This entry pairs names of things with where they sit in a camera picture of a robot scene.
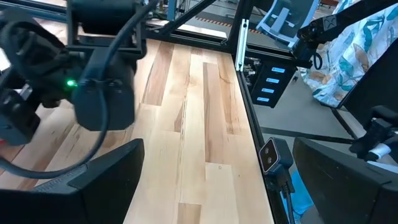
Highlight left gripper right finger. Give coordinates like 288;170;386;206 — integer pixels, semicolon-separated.
292;136;398;224

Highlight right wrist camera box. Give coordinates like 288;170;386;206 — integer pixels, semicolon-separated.
0;88;42;147

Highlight blue-grey chair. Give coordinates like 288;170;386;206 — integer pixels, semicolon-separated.
256;0;320;47

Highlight floral patterned cloth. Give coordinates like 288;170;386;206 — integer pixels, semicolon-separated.
300;0;398;108

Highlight black box blue lights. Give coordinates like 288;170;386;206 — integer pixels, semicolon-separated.
244;55;298;109

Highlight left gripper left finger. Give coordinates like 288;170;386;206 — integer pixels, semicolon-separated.
0;139;146;224

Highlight black clamp device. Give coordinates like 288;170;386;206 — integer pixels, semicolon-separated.
348;105;398;162

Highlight black jointed arm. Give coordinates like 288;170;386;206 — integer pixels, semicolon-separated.
290;0;398;71

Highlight table-level camera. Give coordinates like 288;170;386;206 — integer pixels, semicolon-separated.
258;137;295;175

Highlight silver metal bracket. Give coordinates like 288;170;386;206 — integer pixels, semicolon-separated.
234;18;250;72

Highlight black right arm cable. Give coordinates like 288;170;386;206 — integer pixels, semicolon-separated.
0;0;159;180

